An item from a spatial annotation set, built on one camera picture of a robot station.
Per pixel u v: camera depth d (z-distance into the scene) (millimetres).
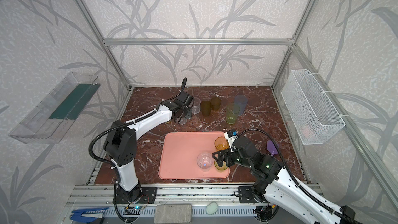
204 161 838
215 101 1060
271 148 873
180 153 841
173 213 666
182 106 709
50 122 640
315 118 605
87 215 683
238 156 605
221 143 883
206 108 1050
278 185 480
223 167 820
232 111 1048
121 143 482
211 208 691
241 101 973
